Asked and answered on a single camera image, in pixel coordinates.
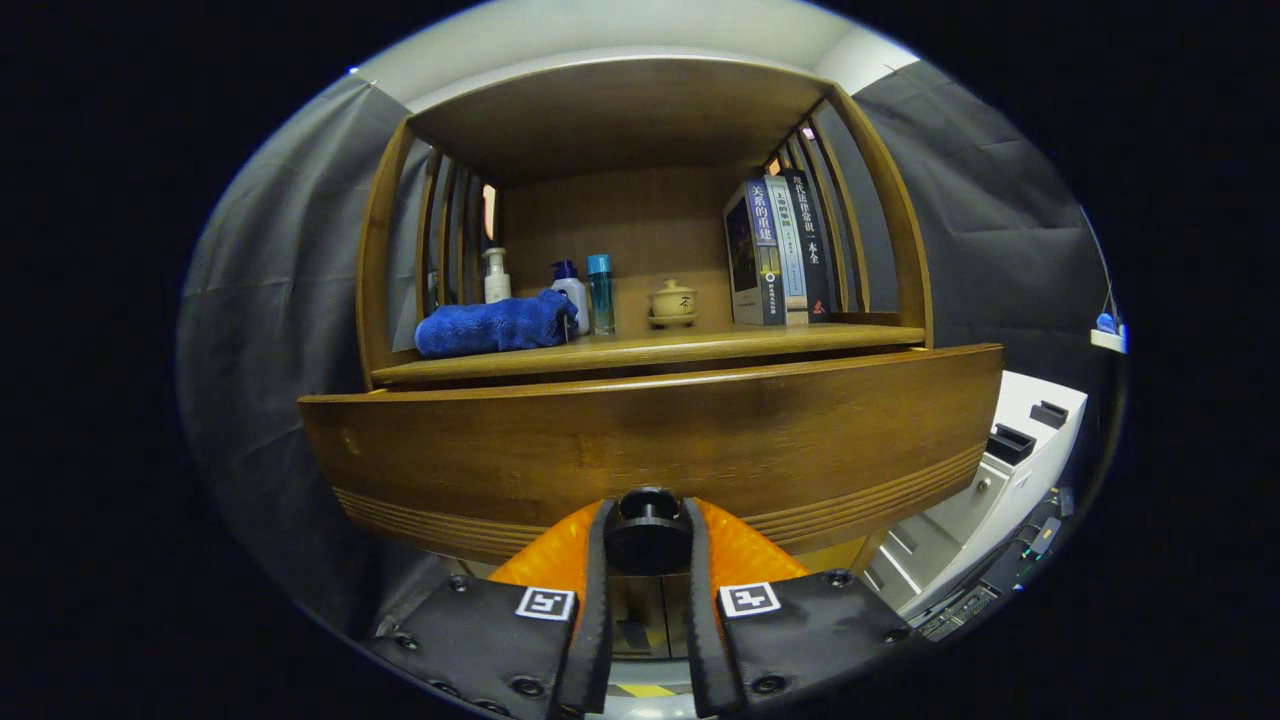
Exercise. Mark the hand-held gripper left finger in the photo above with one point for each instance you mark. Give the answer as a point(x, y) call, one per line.
point(598, 620)

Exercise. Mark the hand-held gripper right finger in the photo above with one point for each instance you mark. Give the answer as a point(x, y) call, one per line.
point(700, 630)

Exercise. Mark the black drawer knob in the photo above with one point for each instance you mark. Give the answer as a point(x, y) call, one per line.
point(648, 540)

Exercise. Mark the wooden drawer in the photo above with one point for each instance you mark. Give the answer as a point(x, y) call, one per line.
point(650, 430)

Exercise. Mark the wooden cabinet door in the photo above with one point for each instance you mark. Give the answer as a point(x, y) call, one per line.
point(672, 600)
point(630, 600)

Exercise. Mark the wooden countertop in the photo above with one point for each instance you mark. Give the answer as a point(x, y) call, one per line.
point(700, 345)

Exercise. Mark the wooden cabinet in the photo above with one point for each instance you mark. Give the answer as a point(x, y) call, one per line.
point(620, 110)

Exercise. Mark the black electronic device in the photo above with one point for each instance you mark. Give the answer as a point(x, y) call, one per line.
point(1000, 580)

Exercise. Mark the beige saucer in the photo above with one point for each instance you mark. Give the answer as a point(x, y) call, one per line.
point(673, 322)

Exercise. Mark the blue towel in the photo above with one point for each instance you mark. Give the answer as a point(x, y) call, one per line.
point(490, 325)

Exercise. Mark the teal clear bottle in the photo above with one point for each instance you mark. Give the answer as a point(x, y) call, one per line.
point(600, 295)

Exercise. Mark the white lotion bottle blue cap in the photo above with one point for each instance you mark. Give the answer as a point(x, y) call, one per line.
point(575, 295)

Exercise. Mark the beige lidded teacup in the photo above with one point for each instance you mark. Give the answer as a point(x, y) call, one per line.
point(673, 302)

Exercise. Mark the white pump bottle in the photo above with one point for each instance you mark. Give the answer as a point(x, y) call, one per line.
point(497, 285)

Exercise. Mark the book with purple spine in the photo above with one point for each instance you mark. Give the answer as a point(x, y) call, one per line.
point(745, 260)

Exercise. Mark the book with white spine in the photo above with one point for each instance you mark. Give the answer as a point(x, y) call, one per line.
point(790, 260)

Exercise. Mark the book with black spine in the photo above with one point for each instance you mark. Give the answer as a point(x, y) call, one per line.
point(812, 250)

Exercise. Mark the white power strip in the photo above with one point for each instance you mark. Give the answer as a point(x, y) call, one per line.
point(1108, 340)

